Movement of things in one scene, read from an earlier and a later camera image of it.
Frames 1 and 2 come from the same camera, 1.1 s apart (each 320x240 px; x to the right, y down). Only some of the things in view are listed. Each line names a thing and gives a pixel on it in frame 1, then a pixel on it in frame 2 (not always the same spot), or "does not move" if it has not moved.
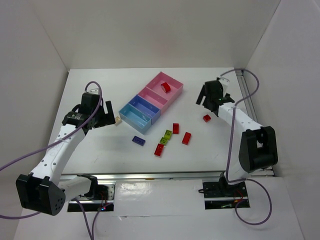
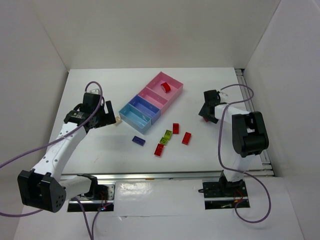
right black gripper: x=206 y=99 → x=207 y=113
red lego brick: x=186 y=138 does not move
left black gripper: x=105 y=116 does not move
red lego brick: x=175 y=128 does not move
